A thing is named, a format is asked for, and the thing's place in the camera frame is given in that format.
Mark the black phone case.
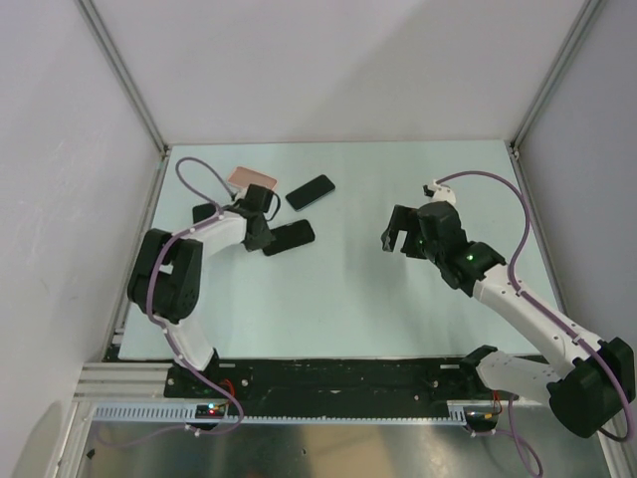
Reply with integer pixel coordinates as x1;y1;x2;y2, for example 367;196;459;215
263;219;316;257

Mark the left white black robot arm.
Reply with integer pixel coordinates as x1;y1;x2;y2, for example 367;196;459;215
126;184;281;397

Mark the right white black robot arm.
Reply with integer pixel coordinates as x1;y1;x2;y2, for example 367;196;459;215
381;201;636;438

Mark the pink phone case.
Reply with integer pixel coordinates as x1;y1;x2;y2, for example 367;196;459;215
227;166;278;191

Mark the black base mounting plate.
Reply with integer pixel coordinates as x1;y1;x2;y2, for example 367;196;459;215
102;356;522;417

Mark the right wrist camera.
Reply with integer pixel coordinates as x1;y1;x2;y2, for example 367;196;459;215
423;181;457;205

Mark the grey slotted cable duct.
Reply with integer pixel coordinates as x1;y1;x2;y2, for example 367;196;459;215
91;401;472;427

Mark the aluminium front rail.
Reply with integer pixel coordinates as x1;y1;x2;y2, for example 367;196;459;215
74;362;171;401

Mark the left aluminium frame post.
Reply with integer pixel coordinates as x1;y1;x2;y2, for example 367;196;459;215
75;0;168;157

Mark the aluminium frame post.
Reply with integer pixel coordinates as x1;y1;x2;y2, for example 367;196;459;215
509;0;607;159
75;0;168;157

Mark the right aluminium frame post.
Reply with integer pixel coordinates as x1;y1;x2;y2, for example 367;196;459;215
509;0;607;159

